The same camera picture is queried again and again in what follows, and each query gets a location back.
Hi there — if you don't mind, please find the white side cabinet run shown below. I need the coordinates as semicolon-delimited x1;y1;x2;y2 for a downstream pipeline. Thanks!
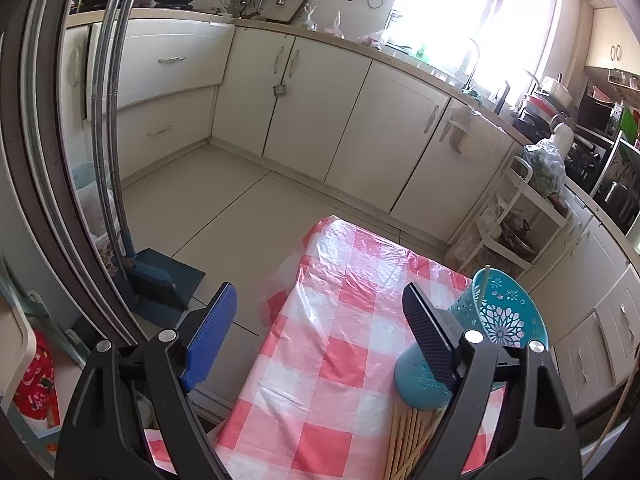
527;180;640;413

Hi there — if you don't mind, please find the white trolley cart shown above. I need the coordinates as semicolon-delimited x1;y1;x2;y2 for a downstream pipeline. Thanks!
465;155;572;272

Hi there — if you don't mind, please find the plastic bag of greens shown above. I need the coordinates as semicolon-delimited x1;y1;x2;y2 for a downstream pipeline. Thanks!
522;137;569;197

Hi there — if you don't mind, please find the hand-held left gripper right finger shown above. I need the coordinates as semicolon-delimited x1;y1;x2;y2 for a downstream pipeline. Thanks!
402;282;583;480

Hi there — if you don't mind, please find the white plastic bag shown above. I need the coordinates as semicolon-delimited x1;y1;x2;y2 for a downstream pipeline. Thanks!
74;160;122;242

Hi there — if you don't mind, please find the white wall cabinet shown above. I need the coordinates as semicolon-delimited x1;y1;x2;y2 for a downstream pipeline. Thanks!
585;7;640;74

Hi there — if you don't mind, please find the white jug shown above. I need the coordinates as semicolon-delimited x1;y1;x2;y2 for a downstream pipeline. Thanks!
550;115;574;157

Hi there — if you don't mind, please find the white drawer cabinet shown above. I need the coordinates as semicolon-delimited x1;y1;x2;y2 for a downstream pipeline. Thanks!
89;19;236;181

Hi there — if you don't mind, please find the rack of bowls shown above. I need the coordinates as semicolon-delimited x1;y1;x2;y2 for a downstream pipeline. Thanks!
515;76;574;136

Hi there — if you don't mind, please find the metal faucet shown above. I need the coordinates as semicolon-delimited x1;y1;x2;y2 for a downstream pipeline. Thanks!
462;37;482;92

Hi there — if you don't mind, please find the black microwave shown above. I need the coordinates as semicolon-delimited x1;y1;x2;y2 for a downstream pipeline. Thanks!
577;92;624;139

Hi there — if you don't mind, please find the white door cabinet run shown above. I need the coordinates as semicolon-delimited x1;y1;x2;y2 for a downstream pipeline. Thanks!
212;25;531;246

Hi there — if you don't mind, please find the red floral cushion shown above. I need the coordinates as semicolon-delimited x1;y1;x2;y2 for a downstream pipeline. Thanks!
12;330;61;429

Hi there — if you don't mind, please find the blue broom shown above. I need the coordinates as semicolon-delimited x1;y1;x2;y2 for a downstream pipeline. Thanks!
107;0;182;311

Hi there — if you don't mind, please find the pink checkered plastic tablecloth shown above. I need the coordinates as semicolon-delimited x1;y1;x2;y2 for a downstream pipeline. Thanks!
145;215;506;480

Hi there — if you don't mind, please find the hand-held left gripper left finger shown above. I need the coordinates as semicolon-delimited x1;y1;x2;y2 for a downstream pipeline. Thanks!
55;282;238;480

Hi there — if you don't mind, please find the kitchen window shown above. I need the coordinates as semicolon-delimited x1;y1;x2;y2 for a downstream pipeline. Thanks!
390;0;562;83

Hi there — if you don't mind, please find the black oven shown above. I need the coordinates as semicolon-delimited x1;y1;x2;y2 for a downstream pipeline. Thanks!
565;130;640;237

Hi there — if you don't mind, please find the teal perforated utensil holder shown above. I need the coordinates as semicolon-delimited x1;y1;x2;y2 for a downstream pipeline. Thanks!
394;267;549;411

